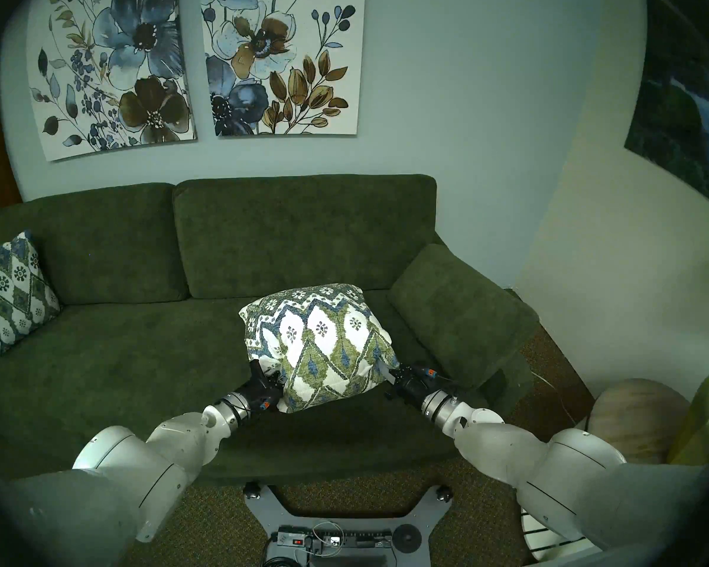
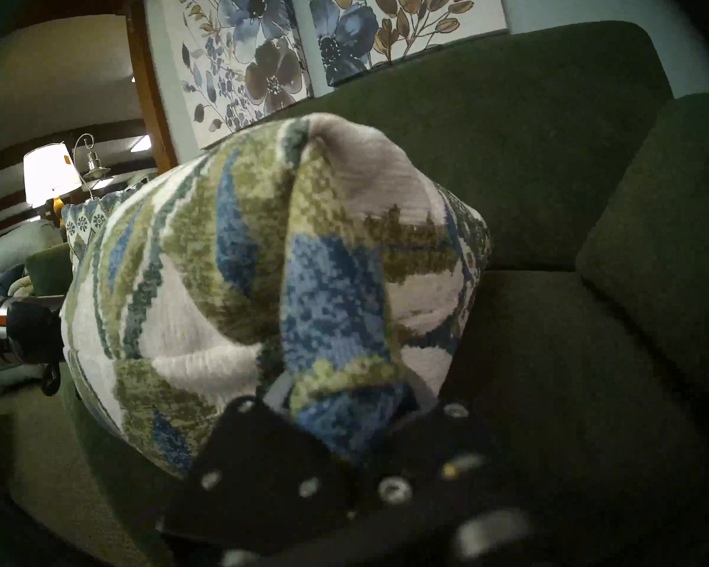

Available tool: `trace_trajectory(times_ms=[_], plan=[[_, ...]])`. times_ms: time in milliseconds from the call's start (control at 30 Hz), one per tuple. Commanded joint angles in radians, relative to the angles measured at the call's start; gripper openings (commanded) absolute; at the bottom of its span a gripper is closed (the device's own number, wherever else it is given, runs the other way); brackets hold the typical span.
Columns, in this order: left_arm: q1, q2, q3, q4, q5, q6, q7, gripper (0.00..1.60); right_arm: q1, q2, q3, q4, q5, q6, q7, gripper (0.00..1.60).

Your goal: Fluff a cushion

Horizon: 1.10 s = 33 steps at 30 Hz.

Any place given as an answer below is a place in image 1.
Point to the round wooden ball stool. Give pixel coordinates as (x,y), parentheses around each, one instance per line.
(638,418)

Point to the black round base disc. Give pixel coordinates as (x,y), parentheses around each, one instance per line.
(406,537)

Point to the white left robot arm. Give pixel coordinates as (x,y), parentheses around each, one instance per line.
(124,465)

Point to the floral canvas with brown leaves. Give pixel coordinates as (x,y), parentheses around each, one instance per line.
(277,58)

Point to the black power strip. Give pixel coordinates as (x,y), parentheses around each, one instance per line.
(363,537)

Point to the dark green fabric sofa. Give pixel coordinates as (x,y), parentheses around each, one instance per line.
(83,365)

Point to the green sofa armrest bolster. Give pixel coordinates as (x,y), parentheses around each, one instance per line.
(461,318)

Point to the narrow green sofa back cushion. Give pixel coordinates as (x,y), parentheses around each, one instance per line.
(94,241)

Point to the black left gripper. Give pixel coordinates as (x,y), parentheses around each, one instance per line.
(260,397)

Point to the waterfall landscape wall poster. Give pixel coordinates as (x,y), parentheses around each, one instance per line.
(685,105)

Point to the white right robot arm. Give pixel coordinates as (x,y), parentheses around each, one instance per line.
(537,453)

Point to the floral canvas with dark flowers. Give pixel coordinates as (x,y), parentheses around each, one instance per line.
(124,69)

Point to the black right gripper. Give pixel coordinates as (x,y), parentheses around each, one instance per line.
(422,385)

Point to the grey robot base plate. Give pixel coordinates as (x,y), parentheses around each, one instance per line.
(348,512)

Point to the green white patterned cushion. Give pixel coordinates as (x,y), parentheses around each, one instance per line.
(325,341)
(12,294)

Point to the white slatted chair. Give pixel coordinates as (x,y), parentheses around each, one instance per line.
(549,542)

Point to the black base knob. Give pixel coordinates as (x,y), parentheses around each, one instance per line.
(444,493)
(251,489)

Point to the wide green sofa back cushion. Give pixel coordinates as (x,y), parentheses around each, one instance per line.
(301,229)

